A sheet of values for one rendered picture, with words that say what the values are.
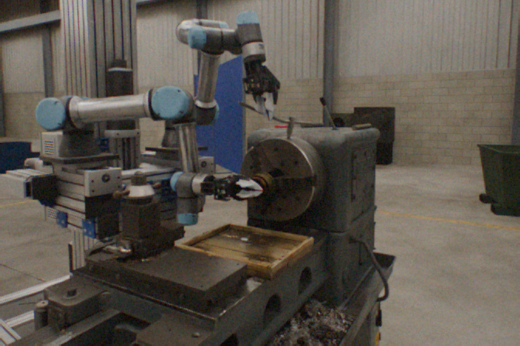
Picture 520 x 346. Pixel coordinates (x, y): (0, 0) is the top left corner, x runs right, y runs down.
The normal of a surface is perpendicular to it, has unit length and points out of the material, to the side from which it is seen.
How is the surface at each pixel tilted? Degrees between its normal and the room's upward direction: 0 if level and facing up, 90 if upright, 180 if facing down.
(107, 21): 90
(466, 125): 90
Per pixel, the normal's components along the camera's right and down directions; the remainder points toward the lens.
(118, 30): 0.78, 0.06
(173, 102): 0.10, 0.09
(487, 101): -0.51, 0.08
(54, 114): -0.16, 0.11
